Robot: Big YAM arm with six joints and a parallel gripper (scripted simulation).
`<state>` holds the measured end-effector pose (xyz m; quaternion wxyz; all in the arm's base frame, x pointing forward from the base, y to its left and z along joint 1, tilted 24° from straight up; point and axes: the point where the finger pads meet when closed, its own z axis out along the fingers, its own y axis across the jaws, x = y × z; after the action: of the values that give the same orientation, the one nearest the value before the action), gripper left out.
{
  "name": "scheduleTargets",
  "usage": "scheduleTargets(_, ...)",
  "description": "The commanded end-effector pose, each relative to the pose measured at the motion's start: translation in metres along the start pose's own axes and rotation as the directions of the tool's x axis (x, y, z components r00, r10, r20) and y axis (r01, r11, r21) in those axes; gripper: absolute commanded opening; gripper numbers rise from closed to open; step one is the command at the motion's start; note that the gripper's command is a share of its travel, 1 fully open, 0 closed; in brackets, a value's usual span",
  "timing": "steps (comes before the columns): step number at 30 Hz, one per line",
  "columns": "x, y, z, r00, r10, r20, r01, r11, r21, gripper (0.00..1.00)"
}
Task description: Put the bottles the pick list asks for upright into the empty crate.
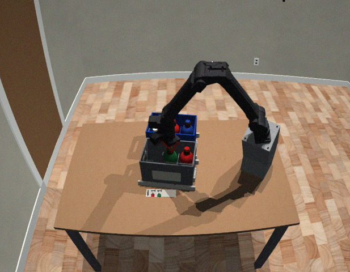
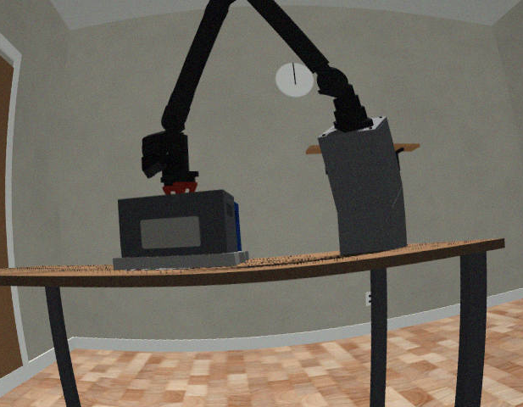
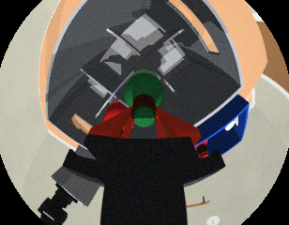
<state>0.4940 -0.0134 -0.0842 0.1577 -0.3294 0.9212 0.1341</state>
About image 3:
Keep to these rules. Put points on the blue crate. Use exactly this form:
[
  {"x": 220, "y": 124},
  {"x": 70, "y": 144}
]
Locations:
[{"x": 225, "y": 139}]

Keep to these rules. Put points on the green bottle with pale green label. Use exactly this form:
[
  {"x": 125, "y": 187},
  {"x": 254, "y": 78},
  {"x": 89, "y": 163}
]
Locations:
[{"x": 144, "y": 93}]

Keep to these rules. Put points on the red bottle with pink label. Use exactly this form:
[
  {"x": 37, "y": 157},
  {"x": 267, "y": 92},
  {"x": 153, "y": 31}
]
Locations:
[{"x": 116, "y": 107}]

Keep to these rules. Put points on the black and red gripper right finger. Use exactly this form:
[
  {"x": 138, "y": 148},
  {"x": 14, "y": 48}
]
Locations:
[{"x": 175, "y": 127}]

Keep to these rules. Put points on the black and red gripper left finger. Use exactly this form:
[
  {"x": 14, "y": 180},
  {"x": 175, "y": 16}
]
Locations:
[{"x": 113, "y": 126}]

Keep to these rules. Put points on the dark grey crate with dividers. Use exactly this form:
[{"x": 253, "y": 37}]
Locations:
[{"x": 197, "y": 83}]

